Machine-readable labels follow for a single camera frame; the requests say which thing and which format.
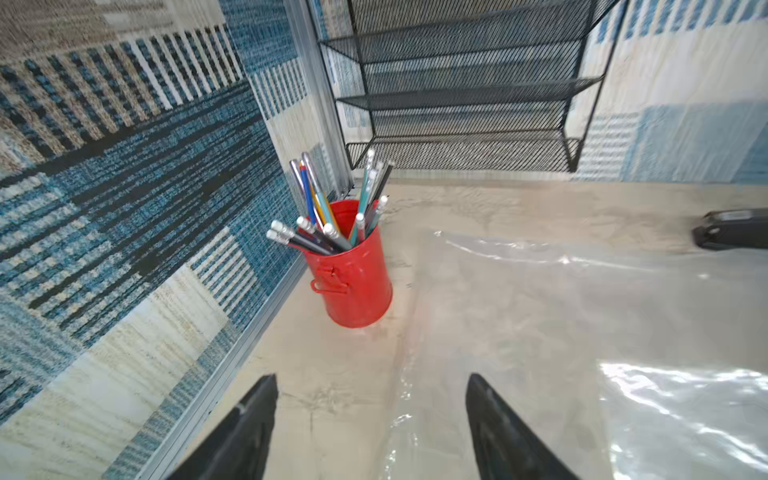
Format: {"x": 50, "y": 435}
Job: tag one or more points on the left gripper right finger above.
{"x": 504, "y": 446}

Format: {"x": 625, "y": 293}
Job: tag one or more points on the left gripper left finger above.
{"x": 238, "y": 448}

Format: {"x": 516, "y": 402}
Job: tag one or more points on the clear plastic vacuum bag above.
{"x": 625, "y": 365}

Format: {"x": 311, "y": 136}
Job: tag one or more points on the red pen cup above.
{"x": 355, "y": 285}

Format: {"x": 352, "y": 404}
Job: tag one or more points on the pens in cup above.
{"x": 334, "y": 228}

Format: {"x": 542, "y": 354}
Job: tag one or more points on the black stapler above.
{"x": 732, "y": 229}

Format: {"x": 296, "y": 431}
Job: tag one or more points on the black mesh shelf rack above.
{"x": 466, "y": 86}

